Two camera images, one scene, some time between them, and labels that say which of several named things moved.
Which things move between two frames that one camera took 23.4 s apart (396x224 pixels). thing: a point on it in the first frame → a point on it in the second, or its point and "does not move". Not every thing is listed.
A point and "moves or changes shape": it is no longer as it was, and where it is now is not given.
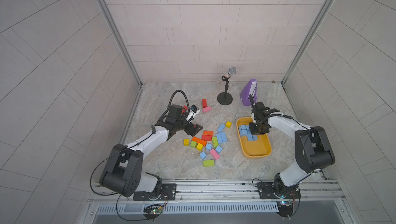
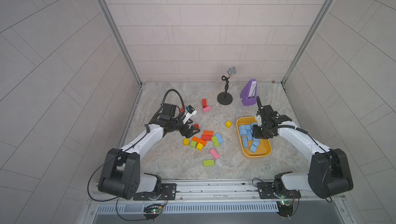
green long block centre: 215,141 does not move
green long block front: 207,163 does not move
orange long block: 198,140 does not move
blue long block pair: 219,138 moves or changes shape
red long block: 207,137 does not move
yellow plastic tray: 260,147 does not move
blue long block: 249,137 → 245,142
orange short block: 208,132 does not move
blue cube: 202,155 → 252,148
